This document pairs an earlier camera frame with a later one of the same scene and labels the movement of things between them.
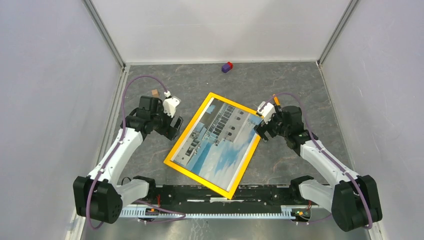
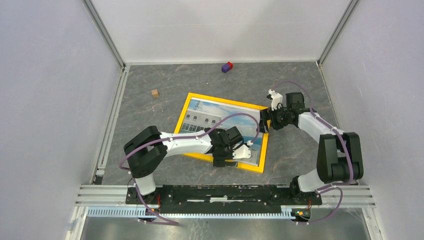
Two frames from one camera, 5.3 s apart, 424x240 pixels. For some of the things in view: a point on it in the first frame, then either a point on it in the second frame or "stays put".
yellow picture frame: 230,193 to 258,168
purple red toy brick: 227,67 stays put
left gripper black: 169,131 to 218,161
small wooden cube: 155,93 stays put
